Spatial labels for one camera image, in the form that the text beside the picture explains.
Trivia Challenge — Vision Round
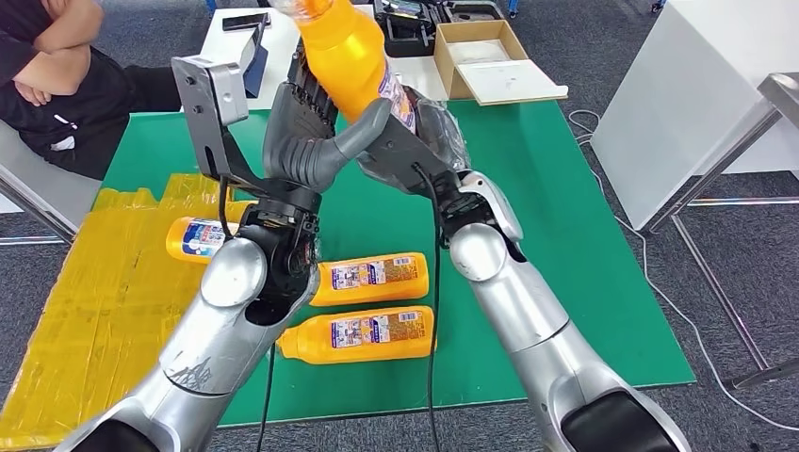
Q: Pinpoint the white foam insert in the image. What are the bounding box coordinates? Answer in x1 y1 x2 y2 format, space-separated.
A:
446 40 510 65

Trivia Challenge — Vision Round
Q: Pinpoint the white cabinet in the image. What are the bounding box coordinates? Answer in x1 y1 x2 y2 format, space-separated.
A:
589 0 799 232

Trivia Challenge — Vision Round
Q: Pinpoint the person's left hand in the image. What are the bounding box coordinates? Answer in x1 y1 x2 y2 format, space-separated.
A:
12 79 51 107

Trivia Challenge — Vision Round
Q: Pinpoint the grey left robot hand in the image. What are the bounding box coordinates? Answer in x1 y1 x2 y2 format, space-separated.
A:
262 37 395 195

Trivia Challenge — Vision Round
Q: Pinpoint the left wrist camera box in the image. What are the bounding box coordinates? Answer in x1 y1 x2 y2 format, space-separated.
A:
171 55 269 195

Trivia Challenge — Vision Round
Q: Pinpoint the black phone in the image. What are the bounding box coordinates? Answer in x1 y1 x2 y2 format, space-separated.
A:
221 12 270 32

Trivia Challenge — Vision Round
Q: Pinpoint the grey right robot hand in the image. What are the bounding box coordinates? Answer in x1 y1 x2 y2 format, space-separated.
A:
399 84 472 174

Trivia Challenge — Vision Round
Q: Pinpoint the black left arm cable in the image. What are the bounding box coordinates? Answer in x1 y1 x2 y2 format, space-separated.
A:
255 343 277 452

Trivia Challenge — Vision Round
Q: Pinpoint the cardboard box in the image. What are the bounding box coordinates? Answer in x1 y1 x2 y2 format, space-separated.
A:
433 20 530 101

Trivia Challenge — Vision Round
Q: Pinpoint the person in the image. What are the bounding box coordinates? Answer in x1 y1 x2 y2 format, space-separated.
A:
0 0 182 182

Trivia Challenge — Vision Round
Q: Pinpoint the tablet in dark case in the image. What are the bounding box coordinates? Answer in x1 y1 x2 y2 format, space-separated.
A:
239 13 270 100

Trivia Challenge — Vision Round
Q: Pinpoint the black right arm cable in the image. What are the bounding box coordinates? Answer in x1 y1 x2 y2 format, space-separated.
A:
412 163 445 452

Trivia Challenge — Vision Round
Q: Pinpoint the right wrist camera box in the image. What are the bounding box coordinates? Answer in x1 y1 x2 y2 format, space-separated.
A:
356 115 464 196

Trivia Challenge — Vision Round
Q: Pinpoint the steel frame table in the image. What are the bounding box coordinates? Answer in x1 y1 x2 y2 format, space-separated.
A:
643 72 799 391

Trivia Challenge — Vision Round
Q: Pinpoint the orange detergent bottle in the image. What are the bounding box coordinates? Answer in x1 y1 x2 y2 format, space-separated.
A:
308 251 431 308
271 0 418 136
166 216 258 266
275 305 437 366

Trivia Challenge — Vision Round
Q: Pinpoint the grey steel bench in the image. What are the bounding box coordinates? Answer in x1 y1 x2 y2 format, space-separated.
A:
0 118 101 246

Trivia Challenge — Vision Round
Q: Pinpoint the white desk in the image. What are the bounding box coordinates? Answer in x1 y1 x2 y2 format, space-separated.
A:
199 5 450 112

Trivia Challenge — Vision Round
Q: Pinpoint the green table mat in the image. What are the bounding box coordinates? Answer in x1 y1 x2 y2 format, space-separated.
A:
103 99 697 428

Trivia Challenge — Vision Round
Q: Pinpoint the yellow plastic sheet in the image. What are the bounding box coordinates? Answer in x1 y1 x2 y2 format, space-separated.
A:
0 173 257 452

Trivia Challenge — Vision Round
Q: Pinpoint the black tool case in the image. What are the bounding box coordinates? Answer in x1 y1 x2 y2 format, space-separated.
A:
373 0 506 58

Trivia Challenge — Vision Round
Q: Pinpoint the white box lid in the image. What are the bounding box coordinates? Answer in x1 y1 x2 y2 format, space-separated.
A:
455 58 569 106

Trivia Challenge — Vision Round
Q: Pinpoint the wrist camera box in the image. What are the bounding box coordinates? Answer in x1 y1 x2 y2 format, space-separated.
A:
171 55 269 195
356 115 464 196

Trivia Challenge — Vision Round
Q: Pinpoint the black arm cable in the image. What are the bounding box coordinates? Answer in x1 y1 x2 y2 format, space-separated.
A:
255 343 277 452
412 163 445 452

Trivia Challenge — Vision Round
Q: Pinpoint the white floor cable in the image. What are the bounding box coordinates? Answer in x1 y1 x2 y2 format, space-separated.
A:
567 109 799 433

